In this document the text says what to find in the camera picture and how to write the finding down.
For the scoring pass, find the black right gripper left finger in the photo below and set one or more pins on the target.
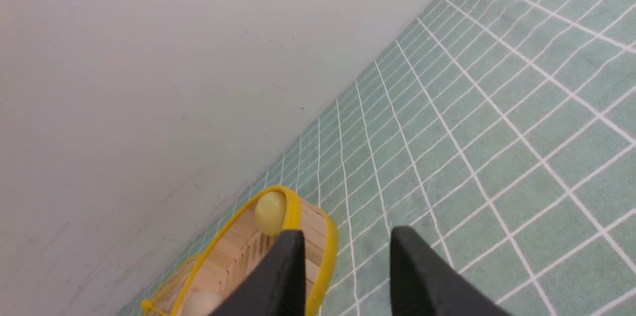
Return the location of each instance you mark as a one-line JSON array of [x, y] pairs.
[[276, 287]]

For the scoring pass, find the yellow steamed bun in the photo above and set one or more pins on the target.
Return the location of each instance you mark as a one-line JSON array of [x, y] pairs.
[[270, 212]]

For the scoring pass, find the green checked tablecloth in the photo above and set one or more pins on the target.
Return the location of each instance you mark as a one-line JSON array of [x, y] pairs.
[[502, 131]]

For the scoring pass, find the bamboo steamer lid yellow rim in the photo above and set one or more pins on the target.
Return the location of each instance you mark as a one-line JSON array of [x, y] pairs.
[[168, 297]]

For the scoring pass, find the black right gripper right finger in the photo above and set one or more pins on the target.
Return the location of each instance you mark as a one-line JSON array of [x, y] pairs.
[[422, 284]]

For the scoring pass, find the bamboo steamer basket yellow rim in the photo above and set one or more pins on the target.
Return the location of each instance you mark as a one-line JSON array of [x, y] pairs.
[[239, 246]]

